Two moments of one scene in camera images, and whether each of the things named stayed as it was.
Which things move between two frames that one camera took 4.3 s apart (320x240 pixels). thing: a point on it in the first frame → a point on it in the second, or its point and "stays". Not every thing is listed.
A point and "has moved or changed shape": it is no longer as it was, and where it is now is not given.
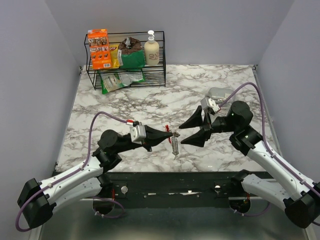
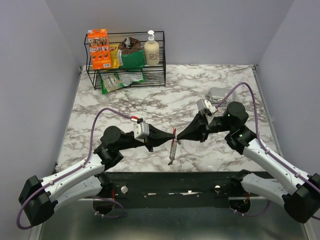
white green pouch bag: [128, 78] stays
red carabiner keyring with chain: [175, 145] has moved or changed shape
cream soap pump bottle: [151, 50] stays
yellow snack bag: [114, 54] stays
